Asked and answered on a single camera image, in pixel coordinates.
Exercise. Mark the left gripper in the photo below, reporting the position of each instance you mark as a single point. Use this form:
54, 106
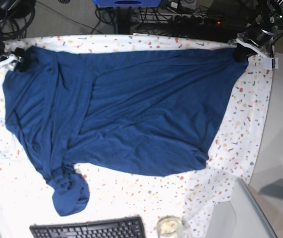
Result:
255, 35

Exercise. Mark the navy blue t-shirt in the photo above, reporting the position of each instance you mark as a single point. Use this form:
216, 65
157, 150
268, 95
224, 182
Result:
151, 113

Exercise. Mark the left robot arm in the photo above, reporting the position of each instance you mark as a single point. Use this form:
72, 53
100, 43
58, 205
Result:
268, 13

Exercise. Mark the black power strip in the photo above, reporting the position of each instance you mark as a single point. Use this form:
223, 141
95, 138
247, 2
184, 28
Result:
194, 19

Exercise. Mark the blue box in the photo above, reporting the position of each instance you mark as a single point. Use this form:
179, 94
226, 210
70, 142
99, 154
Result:
127, 3

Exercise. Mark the grey laptop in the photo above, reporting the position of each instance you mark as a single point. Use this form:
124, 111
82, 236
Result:
251, 222

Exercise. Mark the clear glass jar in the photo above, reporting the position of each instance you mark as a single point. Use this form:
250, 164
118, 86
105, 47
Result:
169, 227

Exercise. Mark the black computer keyboard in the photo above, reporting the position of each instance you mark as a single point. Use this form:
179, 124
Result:
131, 227

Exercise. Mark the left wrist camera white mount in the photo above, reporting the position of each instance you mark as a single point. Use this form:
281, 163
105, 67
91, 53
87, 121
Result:
270, 60

